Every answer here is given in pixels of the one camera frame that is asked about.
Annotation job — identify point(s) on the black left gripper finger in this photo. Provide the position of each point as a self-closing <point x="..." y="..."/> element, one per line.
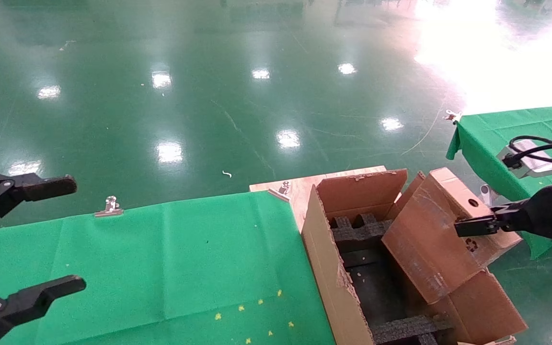
<point x="46" y="187"/>
<point x="41" y="293"/>

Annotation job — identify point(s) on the large open cardboard carton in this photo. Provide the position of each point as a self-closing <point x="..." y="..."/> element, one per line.
<point x="328" y="268"/>

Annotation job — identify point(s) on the small brown cardboard box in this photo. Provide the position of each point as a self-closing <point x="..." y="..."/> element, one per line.
<point x="429" y="249"/>

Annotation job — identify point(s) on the metal binder clip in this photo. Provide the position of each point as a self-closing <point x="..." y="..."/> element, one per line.
<point x="451" y="115"/>
<point x="278" y="194"/>
<point x="109" y="211"/>

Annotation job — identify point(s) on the green cloth on side table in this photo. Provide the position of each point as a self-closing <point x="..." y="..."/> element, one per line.
<point x="496" y="129"/>

